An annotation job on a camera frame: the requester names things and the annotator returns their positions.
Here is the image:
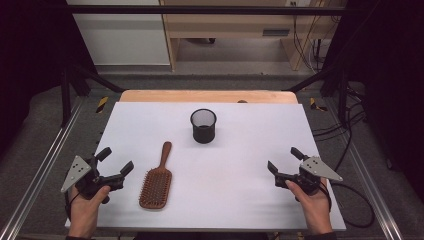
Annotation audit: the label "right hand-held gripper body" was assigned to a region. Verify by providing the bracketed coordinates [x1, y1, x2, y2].
[275, 156, 344, 197]

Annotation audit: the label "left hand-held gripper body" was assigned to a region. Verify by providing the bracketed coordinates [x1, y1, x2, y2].
[60, 155, 126, 205]

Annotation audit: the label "brown wooden hairbrush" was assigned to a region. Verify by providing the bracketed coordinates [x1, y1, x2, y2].
[138, 141, 173, 211]

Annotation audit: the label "black mesh cup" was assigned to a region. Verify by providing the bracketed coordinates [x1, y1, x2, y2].
[189, 108, 218, 145]

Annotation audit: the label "person's right hand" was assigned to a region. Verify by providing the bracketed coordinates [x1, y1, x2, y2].
[284, 179, 335, 236]

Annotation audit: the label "person's left hand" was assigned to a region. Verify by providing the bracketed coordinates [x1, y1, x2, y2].
[68, 184, 112, 239]

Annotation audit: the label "yellow black tape marker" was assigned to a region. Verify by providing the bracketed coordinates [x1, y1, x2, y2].
[95, 96, 110, 115]
[308, 96, 330, 113]

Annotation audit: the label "white table cover board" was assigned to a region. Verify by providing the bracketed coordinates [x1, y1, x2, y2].
[64, 101, 347, 233]

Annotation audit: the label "light wooden table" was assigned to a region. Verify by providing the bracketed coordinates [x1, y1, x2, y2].
[119, 89, 299, 105]

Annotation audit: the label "black curtain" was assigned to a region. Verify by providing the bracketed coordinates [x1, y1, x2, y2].
[0, 0, 98, 161]
[321, 0, 424, 203]

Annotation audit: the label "white cabinet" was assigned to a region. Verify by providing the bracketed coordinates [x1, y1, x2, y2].
[65, 0, 171, 67]

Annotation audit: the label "wooden desk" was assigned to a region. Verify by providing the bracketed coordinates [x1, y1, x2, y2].
[159, 0, 348, 73]

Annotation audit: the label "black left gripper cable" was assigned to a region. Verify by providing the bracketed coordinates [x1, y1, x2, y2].
[64, 190, 82, 222]

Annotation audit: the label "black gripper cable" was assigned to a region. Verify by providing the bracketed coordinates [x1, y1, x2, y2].
[319, 181, 376, 229]
[64, 190, 82, 222]

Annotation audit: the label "aluminium rail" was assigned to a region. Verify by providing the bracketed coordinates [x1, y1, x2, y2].
[0, 96, 85, 240]
[323, 98, 405, 240]

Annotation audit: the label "black floor cables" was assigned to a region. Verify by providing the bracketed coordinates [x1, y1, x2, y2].
[312, 84, 368, 174]

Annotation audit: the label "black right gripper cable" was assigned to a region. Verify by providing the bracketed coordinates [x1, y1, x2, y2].
[319, 181, 376, 229]

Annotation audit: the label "black frame stand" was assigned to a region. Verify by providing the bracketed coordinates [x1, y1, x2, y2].
[282, 65, 352, 128]
[59, 62, 126, 128]

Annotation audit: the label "hanging cables by desk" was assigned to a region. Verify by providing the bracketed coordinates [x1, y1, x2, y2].
[291, 0, 336, 75]

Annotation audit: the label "black horizontal frame bar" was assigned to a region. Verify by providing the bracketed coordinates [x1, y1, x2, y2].
[65, 4, 348, 16]

